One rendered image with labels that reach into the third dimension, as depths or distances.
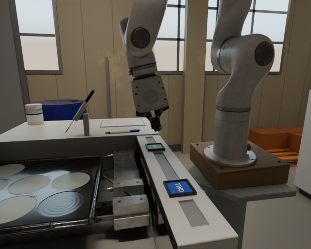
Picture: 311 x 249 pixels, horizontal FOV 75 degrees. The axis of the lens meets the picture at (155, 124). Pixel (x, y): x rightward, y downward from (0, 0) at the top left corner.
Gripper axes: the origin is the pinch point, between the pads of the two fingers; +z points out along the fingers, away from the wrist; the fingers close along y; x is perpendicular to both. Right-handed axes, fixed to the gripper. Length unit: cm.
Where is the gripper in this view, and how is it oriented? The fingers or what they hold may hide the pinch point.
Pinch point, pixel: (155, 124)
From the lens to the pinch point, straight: 65.0
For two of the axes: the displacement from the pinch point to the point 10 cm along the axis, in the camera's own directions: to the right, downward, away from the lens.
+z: 2.0, 9.4, 2.6
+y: 9.6, -2.5, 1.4
